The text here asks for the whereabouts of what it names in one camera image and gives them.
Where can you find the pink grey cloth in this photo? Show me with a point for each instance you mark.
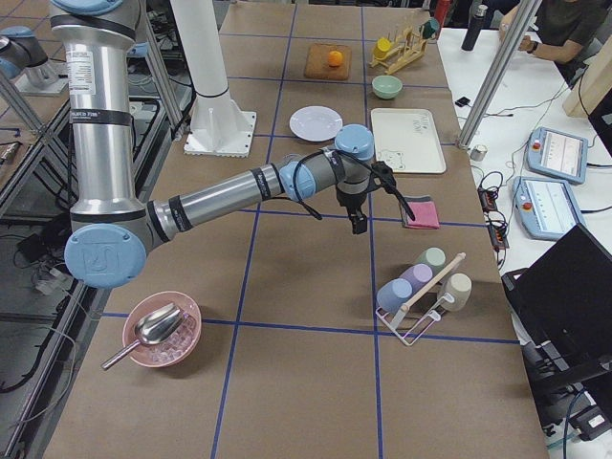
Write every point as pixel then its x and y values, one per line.
pixel 425 213

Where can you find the orange fruit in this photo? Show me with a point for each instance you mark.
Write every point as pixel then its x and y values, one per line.
pixel 335 59

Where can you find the black laptop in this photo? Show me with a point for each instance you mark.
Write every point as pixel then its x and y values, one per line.
pixel 563 300

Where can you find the beige pastel cup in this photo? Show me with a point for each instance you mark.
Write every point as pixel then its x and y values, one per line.
pixel 455 292

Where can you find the yellow cup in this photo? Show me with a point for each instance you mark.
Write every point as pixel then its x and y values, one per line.
pixel 381 49

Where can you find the black bottle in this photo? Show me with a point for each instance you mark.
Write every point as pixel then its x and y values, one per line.
pixel 475 27

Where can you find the metal scoop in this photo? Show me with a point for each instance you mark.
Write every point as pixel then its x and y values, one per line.
pixel 152 329

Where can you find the teach pendant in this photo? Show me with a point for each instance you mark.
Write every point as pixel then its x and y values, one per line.
pixel 558 155
pixel 547 208

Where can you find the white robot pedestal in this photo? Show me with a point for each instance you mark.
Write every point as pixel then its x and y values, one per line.
pixel 218 126

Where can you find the white round plate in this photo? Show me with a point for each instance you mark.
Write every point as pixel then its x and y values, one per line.
pixel 315 123

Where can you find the small metal cylinder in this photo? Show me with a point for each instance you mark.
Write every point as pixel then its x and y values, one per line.
pixel 478 152

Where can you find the dark green cup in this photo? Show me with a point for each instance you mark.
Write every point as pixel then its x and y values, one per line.
pixel 429 29

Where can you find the cream bear tray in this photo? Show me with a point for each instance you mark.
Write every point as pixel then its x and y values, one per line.
pixel 407 140

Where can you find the brown wooden tray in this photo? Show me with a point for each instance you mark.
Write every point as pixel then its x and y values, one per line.
pixel 316 62

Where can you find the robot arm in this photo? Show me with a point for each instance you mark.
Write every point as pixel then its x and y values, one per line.
pixel 113 230

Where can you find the blue pastel cup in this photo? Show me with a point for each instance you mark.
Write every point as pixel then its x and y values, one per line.
pixel 392 295

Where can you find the far teach pendant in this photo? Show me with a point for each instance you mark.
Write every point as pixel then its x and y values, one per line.
pixel 558 155

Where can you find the pink bowl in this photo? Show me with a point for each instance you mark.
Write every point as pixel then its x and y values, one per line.
pixel 181 332

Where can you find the seated person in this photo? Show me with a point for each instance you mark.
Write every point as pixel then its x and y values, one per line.
pixel 565 29

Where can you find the green pastel cup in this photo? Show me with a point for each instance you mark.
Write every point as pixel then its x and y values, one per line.
pixel 433 257

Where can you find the small black device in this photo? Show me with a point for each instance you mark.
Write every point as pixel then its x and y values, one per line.
pixel 461 102

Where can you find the aluminium frame post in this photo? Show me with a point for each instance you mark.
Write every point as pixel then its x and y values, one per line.
pixel 525 13

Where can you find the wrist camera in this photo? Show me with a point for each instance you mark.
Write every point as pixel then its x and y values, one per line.
pixel 382 177

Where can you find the near teach pendant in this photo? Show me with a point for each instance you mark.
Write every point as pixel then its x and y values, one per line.
pixel 547 208

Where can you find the wooden cup rack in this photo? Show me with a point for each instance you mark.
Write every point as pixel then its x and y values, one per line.
pixel 407 47

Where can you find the green bowl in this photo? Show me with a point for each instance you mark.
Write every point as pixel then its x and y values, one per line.
pixel 386 86

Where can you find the red bottle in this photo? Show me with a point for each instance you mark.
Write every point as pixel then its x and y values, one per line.
pixel 441 11

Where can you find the purple pastel cup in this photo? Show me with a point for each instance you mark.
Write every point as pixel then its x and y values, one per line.
pixel 417 276

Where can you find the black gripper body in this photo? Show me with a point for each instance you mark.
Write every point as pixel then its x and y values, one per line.
pixel 351 199

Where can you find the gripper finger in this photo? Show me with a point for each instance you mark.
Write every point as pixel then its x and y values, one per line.
pixel 358 222

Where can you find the white wire cup holder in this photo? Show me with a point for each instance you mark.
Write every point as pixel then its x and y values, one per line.
pixel 423 310

